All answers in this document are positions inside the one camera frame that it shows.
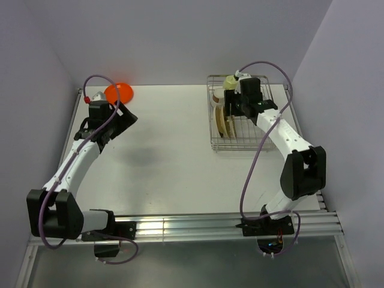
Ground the beige plate black spot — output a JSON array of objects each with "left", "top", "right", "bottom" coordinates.
[{"left": 213, "top": 106, "right": 224, "bottom": 138}]

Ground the beige floral plate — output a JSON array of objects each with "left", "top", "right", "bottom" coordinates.
[{"left": 220, "top": 107, "right": 232, "bottom": 138}]

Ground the metal tumbler cup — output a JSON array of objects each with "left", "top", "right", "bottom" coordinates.
[{"left": 211, "top": 88, "right": 225, "bottom": 107}]

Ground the pale green mug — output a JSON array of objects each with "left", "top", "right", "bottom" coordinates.
[{"left": 223, "top": 75, "right": 238, "bottom": 90}]

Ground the orange plastic plate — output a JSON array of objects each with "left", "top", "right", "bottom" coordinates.
[{"left": 104, "top": 82, "right": 134, "bottom": 104}]

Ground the wire dish rack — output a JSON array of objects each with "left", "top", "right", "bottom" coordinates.
[{"left": 206, "top": 75, "right": 265, "bottom": 152}]

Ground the yellow woven pattern plate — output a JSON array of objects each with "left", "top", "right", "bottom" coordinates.
[{"left": 227, "top": 115, "right": 236, "bottom": 139}]

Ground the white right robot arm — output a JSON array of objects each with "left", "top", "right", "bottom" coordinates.
[{"left": 224, "top": 73, "right": 326, "bottom": 234}]

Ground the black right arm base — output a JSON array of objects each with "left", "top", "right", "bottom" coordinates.
[{"left": 236, "top": 216, "right": 295, "bottom": 254}]

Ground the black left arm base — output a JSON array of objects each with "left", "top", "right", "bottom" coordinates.
[{"left": 81, "top": 221, "right": 139, "bottom": 264}]

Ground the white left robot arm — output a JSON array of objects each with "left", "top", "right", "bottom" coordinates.
[{"left": 26, "top": 100, "right": 137, "bottom": 239}]

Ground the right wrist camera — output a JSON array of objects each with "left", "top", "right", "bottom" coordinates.
[{"left": 234, "top": 70, "right": 251, "bottom": 94}]

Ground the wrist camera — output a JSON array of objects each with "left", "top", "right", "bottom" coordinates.
[
  {"left": 234, "top": 70, "right": 251, "bottom": 94},
  {"left": 91, "top": 91, "right": 106, "bottom": 102}
]

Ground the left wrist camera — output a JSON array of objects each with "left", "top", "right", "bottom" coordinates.
[{"left": 91, "top": 91, "right": 106, "bottom": 102}]

